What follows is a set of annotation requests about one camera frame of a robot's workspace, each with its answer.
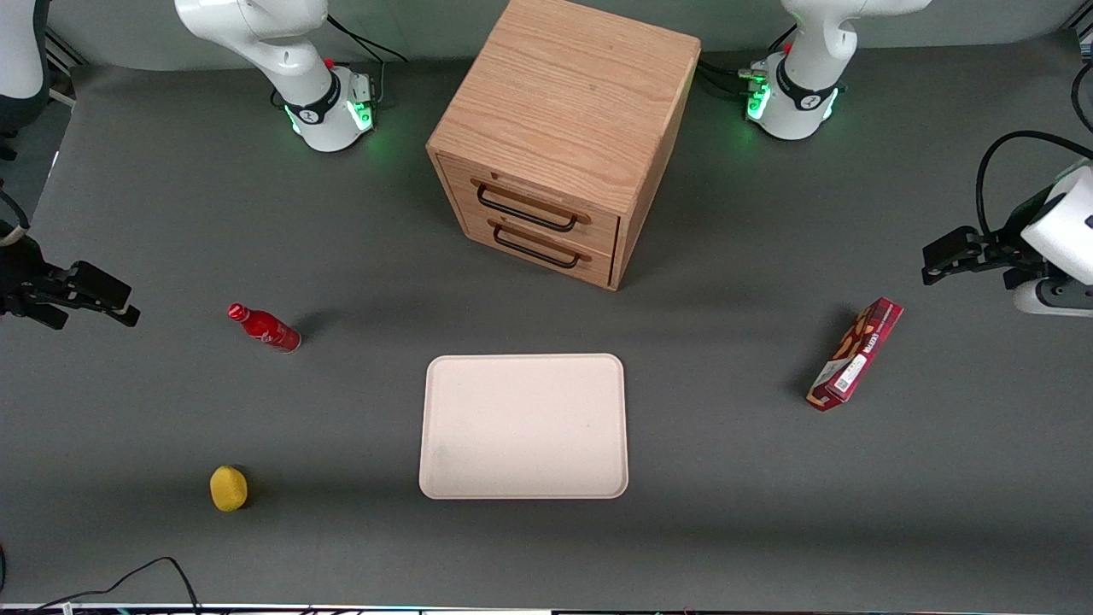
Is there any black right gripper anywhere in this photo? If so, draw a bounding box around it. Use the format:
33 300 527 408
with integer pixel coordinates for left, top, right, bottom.
0 232 142 331

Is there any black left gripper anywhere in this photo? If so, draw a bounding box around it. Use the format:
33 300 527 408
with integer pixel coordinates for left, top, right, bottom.
921 184 1065 292

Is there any red coke bottle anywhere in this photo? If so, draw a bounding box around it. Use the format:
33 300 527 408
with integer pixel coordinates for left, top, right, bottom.
227 302 302 354

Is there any beige plastic tray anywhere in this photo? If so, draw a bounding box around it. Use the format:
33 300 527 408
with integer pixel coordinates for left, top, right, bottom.
418 353 630 501

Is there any red tartan cookie box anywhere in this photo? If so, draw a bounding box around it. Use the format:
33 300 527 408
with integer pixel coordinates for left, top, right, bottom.
806 296 905 413

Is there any yellow lemon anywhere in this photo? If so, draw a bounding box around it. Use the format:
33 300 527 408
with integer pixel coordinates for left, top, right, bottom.
209 465 249 513

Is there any deep wooden drawer front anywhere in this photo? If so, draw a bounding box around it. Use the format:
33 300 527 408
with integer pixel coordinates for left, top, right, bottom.
462 207 617 289

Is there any shallow wooden drawer front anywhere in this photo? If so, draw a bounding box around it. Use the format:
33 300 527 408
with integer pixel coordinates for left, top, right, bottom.
438 155 622 257

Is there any wooden drawer cabinet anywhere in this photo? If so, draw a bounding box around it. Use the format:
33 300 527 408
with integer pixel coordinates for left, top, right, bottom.
425 0 703 293

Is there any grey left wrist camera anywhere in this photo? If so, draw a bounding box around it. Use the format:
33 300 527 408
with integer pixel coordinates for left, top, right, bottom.
1013 278 1093 318

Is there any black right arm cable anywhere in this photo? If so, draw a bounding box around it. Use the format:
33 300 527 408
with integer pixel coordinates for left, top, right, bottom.
0 184 32 249

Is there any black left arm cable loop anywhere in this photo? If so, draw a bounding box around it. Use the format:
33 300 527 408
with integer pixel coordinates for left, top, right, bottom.
975 129 1093 240

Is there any black cable at frame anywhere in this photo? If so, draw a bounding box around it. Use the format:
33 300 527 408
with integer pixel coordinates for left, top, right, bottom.
1071 60 1093 134

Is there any black cable on table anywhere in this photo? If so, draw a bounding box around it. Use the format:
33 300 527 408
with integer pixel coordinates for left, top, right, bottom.
0 556 202 615

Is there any black left base cable bundle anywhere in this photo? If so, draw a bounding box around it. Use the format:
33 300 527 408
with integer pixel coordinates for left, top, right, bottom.
695 26 797 100

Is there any black right base cable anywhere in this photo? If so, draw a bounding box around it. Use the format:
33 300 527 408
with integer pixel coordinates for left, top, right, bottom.
324 13 411 110

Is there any short black drawer handle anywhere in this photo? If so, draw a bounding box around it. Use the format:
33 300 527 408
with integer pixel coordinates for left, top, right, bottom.
492 223 584 271

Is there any long black drawer handle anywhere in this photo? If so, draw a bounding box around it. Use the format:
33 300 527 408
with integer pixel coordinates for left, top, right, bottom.
476 183 581 234

